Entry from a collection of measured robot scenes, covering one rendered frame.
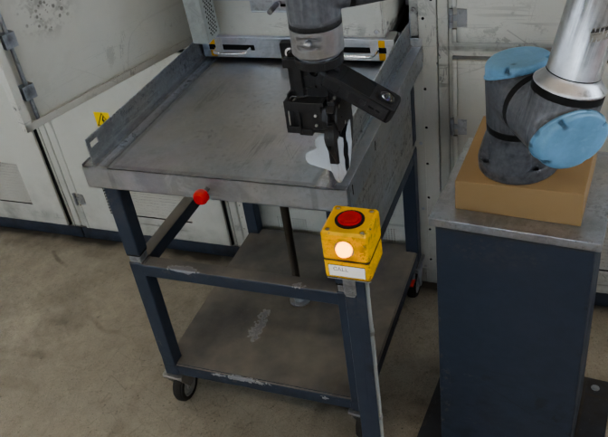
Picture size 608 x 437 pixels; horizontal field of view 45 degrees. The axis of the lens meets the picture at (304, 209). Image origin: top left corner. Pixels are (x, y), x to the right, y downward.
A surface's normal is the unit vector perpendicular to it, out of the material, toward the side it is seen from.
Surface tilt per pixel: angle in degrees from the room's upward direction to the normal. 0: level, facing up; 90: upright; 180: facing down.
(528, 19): 90
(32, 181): 90
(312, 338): 0
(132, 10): 90
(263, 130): 0
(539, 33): 90
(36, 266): 0
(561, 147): 100
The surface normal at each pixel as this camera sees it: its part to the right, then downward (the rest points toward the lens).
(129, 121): 0.94, 0.10
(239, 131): -0.13, -0.81
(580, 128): 0.20, 0.67
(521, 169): -0.18, 0.36
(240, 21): -0.33, 0.62
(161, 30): 0.79, 0.27
